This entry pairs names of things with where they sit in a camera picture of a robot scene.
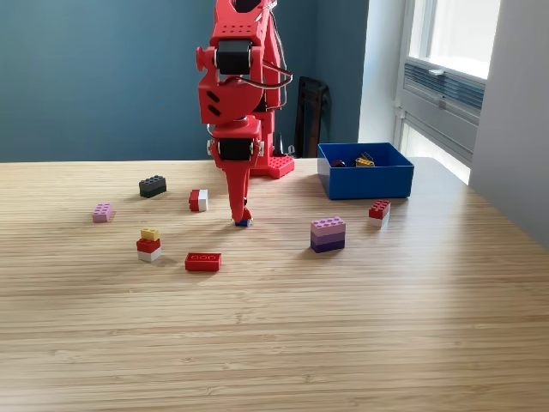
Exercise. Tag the black chair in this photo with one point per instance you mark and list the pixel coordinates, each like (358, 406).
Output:
(315, 120)

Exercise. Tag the black lego brick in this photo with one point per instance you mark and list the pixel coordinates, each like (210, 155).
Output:
(152, 186)

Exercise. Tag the pink and purple lego stack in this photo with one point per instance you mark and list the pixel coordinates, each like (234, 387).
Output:
(328, 236)

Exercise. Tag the white framed window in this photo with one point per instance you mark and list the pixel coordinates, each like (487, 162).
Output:
(463, 43)

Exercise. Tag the lego figure red shirt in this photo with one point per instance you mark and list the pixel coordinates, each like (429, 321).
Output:
(243, 223)

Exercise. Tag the grey window vent grille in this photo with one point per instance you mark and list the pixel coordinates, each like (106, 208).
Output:
(454, 88)

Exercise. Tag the yellow red white lego stack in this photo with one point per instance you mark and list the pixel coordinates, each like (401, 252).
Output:
(149, 246)

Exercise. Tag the yellow toy digger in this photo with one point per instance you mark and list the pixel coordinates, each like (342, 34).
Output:
(364, 162)

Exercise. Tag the red and white lego brick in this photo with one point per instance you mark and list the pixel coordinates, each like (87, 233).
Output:
(198, 201)
(379, 211)

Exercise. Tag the blue plastic bin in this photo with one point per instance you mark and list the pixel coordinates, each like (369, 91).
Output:
(369, 184)

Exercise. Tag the pink lego brick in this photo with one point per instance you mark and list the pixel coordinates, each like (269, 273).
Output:
(103, 213)

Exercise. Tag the dark red toy car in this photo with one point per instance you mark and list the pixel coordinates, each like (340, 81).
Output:
(338, 164)

